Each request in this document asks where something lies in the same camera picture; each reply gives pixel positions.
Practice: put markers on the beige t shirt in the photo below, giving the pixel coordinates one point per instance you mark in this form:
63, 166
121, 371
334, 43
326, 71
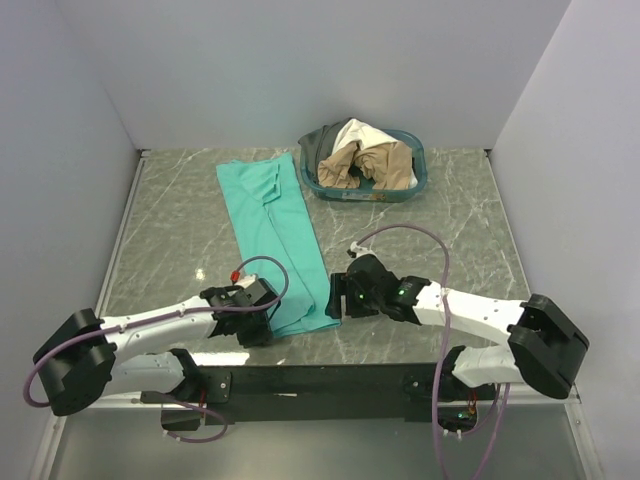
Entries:
388, 165

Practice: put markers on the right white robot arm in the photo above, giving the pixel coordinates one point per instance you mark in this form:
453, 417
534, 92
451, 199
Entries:
532, 342

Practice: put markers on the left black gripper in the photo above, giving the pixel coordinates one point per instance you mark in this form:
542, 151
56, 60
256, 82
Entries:
264, 334

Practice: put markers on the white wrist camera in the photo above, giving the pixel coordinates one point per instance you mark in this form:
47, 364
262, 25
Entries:
241, 280
357, 250

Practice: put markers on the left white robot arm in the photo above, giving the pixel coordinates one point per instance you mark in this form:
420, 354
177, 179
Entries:
90, 357

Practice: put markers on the teal t shirt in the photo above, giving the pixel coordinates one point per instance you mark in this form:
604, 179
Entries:
270, 218

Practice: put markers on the teal plastic laundry basket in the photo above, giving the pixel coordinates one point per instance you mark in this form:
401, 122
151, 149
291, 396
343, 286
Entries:
366, 192

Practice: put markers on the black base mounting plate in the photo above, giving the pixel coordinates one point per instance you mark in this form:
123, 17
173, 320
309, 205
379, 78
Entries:
317, 392

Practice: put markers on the white t shirt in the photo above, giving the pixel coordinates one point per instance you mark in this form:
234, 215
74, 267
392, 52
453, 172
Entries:
366, 136

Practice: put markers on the dark grey t shirt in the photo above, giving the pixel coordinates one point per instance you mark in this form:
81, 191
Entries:
318, 145

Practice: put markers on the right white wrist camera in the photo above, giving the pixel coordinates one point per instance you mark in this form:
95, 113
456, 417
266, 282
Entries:
357, 250

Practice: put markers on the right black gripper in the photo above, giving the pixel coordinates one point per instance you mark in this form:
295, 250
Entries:
343, 284

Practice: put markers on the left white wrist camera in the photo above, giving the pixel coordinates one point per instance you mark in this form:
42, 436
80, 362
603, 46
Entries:
241, 280

